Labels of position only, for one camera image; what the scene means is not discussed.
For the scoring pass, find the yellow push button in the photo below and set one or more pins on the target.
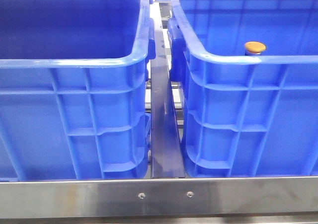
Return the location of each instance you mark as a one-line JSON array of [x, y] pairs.
[[253, 48]]

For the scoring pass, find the blue bin front right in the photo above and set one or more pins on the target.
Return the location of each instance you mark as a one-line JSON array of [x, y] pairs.
[[248, 116]]

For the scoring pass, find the blue bin front left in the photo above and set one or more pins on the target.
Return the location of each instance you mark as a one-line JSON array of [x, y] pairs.
[[72, 89]]

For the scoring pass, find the dark metal divider rail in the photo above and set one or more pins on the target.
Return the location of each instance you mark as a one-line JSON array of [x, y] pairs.
[[167, 160]]

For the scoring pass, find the metal roller rack frame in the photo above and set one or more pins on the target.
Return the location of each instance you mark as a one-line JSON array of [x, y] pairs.
[[288, 200]]

